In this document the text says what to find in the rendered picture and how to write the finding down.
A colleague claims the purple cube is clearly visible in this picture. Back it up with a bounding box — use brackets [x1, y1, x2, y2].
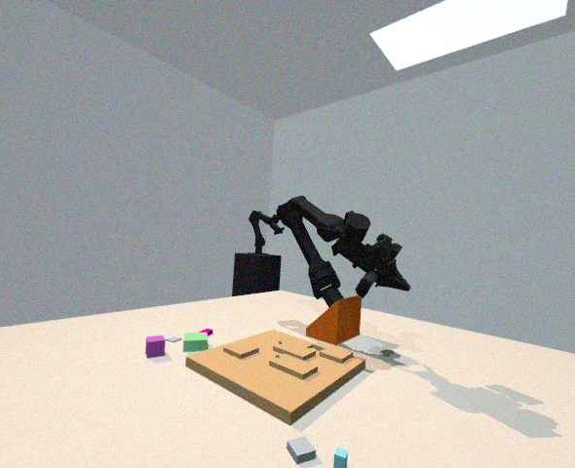
[145, 335, 165, 359]

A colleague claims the green block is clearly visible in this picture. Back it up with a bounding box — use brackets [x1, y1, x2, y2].
[182, 332, 208, 352]

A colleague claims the teal block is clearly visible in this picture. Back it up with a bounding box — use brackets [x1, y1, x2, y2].
[333, 448, 348, 468]

